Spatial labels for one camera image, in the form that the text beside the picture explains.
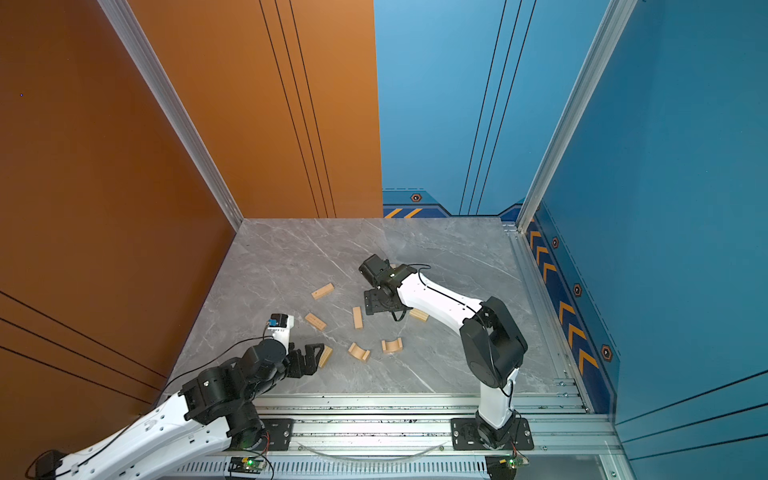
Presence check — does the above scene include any wood arch block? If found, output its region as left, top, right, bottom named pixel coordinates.
left=348, top=343, right=371, bottom=362
left=381, top=338, right=404, bottom=354

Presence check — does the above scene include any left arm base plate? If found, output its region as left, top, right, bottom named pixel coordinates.
left=247, top=418, right=295, bottom=453

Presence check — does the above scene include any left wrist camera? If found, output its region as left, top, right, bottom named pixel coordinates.
left=262, top=313, right=295, bottom=352

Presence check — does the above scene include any ribbed wood block right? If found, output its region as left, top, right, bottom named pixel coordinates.
left=409, top=309, right=429, bottom=322

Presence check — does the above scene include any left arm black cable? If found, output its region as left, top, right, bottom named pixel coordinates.
left=23, top=335, right=274, bottom=480

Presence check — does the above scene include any aluminium rail frame front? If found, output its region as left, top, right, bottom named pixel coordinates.
left=189, top=394, right=634, bottom=479

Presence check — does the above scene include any right aluminium corner post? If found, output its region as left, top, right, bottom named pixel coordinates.
left=516, top=0, right=637, bottom=234

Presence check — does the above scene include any aluminium corner post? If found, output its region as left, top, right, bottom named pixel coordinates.
left=98, top=0, right=244, bottom=232
left=516, top=0, right=637, bottom=234

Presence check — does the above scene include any right green circuit board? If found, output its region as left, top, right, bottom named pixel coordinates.
left=485, top=454, right=529, bottom=480

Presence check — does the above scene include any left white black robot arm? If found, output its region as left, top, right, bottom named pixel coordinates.
left=25, top=338, right=329, bottom=479

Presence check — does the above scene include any green circuit board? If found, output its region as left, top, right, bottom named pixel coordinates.
left=227, top=456, right=273, bottom=479
left=485, top=454, right=529, bottom=480

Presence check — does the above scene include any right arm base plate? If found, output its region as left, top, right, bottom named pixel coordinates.
left=450, top=415, right=535, bottom=451

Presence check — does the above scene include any left green circuit board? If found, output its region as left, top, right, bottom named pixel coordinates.
left=227, top=456, right=273, bottom=479

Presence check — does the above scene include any left aluminium corner post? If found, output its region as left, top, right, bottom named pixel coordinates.
left=98, top=0, right=244, bottom=232

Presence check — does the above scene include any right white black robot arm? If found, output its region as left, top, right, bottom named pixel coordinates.
left=359, top=254, right=534, bottom=451

